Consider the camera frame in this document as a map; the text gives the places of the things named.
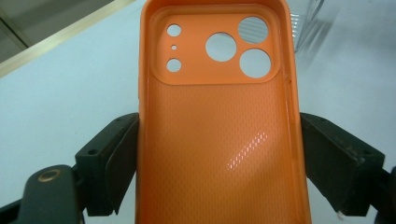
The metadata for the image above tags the orange phone case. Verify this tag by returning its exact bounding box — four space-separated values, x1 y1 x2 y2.
134 0 313 224

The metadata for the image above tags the clear plastic storage bin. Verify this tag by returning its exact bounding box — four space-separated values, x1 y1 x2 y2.
286 0 325 54

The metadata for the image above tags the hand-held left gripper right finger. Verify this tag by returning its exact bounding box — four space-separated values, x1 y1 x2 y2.
299 112 386 217

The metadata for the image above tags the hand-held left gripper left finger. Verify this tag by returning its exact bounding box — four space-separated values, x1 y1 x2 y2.
75 112 140 217

